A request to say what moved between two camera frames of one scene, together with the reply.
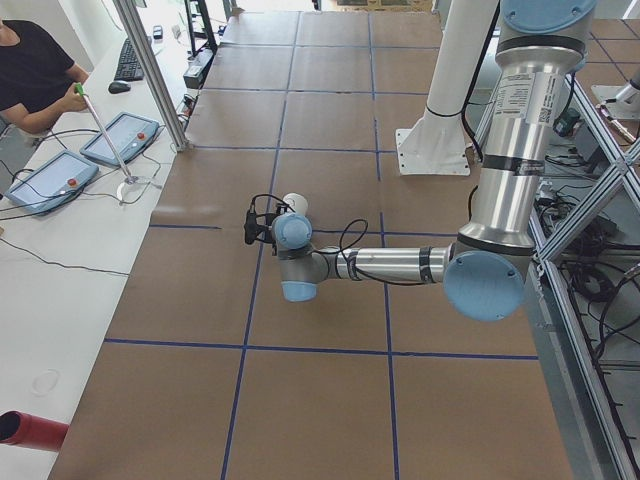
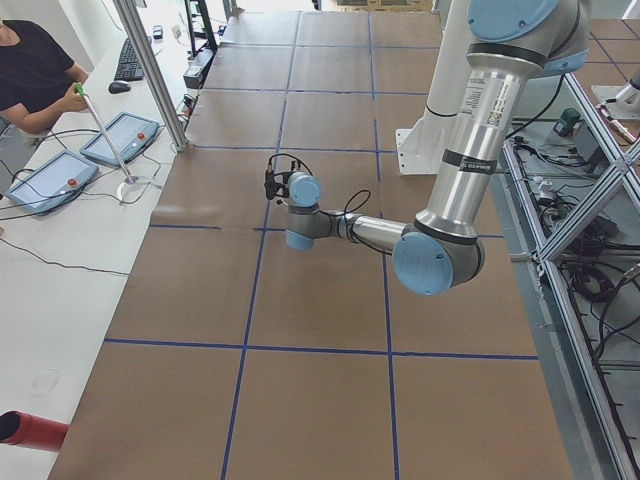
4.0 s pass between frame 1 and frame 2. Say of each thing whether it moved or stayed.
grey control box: stayed
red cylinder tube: stayed
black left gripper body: moved
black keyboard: stayed
